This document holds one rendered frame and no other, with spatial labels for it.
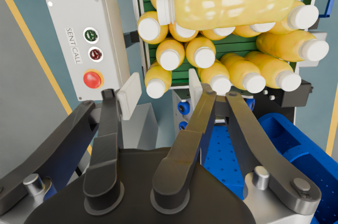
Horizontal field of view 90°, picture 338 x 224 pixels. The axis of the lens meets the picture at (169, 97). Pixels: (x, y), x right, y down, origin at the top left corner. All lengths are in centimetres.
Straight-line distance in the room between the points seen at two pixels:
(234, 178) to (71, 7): 47
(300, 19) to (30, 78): 195
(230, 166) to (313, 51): 30
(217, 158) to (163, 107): 120
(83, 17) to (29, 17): 147
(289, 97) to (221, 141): 22
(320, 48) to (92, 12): 43
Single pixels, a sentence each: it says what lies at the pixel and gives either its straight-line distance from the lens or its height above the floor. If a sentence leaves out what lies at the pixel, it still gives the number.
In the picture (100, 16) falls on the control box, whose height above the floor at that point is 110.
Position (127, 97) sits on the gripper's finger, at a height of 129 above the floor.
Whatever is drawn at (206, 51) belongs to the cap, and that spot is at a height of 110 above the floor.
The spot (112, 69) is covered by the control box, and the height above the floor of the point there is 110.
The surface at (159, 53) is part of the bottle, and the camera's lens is 38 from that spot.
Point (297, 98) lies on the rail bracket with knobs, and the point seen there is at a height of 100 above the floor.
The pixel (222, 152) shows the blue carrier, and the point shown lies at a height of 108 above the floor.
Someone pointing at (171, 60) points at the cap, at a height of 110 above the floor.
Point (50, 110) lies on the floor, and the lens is 206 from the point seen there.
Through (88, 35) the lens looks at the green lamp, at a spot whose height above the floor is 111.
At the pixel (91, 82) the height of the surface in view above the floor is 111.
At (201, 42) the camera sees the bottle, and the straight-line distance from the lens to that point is 38.
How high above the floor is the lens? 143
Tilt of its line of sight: 66 degrees down
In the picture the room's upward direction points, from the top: 175 degrees counter-clockwise
